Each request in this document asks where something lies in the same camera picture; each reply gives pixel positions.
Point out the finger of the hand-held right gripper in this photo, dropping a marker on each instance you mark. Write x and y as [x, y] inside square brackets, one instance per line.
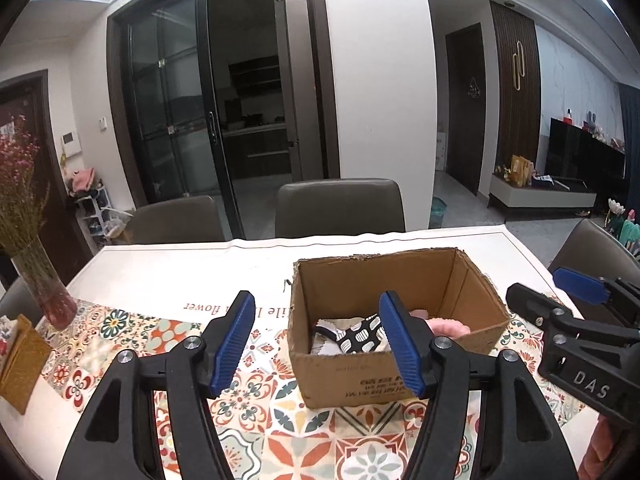
[530, 301]
[580, 284]

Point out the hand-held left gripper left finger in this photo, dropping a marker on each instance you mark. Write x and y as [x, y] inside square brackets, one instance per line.
[232, 345]

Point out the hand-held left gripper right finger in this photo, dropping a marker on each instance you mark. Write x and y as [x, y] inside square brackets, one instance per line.
[400, 345]

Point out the black white patterned oven mitt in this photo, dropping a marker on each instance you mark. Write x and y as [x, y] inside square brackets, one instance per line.
[360, 335]

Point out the pink fluffy cloth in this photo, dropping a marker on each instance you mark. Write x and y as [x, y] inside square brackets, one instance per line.
[450, 327]

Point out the white zigzag-edged cleaning cloth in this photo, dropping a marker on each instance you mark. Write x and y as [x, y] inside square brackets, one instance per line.
[325, 347]

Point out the brown cardboard box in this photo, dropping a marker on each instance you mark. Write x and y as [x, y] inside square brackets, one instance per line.
[350, 280]

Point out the grey dining chair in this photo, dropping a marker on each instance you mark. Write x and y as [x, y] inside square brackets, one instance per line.
[20, 302]
[340, 207]
[595, 250]
[175, 220]

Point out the patterned tablecloth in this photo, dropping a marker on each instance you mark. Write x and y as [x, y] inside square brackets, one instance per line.
[280, 425]

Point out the white television cabinet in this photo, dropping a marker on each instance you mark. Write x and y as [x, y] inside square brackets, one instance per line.
[542, 194]

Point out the yellow paper bag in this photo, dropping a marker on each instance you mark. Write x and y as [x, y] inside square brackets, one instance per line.
[520, 170]

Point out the black television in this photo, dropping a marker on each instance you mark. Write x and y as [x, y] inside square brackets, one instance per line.
[585, 155]

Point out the green waste bin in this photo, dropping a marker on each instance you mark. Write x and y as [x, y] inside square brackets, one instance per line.
[437, 210]

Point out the blue curtain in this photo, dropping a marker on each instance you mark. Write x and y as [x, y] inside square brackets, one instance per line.
[631, 130]

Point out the white storage rack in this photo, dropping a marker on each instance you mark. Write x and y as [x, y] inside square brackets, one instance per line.
[97, 215]

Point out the glass vase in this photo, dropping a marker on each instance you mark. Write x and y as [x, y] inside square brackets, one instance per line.
[50, 295]

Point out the dark wooden door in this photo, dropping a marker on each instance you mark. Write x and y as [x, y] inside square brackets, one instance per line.
[465, 110]

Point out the yellow woven box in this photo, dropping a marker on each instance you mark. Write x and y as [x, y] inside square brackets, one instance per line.
[20, 360]

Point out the pink plush item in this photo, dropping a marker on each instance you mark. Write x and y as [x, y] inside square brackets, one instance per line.
[82, 182]

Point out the sliding glass door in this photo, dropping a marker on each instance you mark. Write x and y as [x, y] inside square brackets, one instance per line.
[170, 100]

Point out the silver refrigerator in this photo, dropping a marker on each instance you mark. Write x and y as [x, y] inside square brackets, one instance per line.
[295, 90]

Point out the dried flower bunch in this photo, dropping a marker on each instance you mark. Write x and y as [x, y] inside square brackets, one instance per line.
[20, 185]

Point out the white wall intercom panel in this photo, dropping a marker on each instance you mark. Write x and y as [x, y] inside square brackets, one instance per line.
[70, 142]

